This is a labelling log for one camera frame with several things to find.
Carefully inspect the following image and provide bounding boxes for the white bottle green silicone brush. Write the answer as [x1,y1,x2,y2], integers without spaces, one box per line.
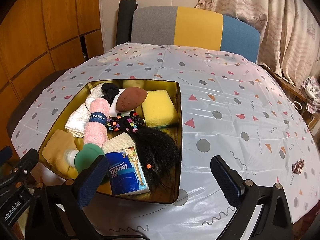
[64,143,108,178]

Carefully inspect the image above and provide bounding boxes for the wooden side chair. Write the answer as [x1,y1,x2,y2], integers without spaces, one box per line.
[260,65,315,130]

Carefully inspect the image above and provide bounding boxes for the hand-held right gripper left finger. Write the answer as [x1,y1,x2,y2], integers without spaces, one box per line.
[27,155,108,240]

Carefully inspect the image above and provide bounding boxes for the brown makeup sponge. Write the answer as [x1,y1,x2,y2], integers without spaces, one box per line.
[116,87,148,112]

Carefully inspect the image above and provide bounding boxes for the black hair piece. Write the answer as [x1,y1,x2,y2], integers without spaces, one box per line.
[107,110,181,193]

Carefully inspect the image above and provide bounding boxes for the beige patterned curtain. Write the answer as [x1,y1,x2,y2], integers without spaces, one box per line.
[197,0,320,80]

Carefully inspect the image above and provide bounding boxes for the pink towel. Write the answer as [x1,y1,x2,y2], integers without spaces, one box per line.
[83,99,110,153]

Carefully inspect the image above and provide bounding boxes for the yellow cloth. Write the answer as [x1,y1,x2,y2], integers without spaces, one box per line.
[42,129,78,175]

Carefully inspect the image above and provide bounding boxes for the blue tissue pack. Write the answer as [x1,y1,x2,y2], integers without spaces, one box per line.
[105,147,150,197]

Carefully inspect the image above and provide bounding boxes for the cream cloth stack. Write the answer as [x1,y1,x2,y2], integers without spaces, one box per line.
[103,133,137,153]

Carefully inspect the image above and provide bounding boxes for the black scrunchie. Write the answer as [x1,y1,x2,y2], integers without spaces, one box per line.
[101,82,122,102]

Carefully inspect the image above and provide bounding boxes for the wooden wardrobe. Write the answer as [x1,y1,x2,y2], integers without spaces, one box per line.
[0,0,104,155]

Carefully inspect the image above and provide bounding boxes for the black rolled mat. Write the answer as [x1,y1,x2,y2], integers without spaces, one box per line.
[115,0,137,45]

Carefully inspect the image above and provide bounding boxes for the gold rectangular tin box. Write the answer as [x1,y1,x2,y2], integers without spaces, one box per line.
[38,79,184,204]

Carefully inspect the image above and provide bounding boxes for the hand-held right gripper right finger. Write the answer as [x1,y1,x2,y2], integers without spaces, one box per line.
[210,155,294,240]

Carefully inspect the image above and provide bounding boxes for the pink scrunchie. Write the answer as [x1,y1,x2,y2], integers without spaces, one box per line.
[291,159,305,173]

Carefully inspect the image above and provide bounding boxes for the white microfiber cloth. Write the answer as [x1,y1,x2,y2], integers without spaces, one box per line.
[64,84,105,138]

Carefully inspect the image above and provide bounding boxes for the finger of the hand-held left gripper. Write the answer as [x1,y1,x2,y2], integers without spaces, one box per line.
[0,147,13,167]
[5,149,40,180]

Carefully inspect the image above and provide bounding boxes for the yellow sponge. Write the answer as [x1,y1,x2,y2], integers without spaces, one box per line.
[141,89,178,128]

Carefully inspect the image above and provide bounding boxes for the tricolour chair back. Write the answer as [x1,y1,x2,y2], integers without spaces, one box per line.
[131,5,260,64]

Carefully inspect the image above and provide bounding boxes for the floral cloth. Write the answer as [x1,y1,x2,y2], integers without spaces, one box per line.
[301,75,320,113]

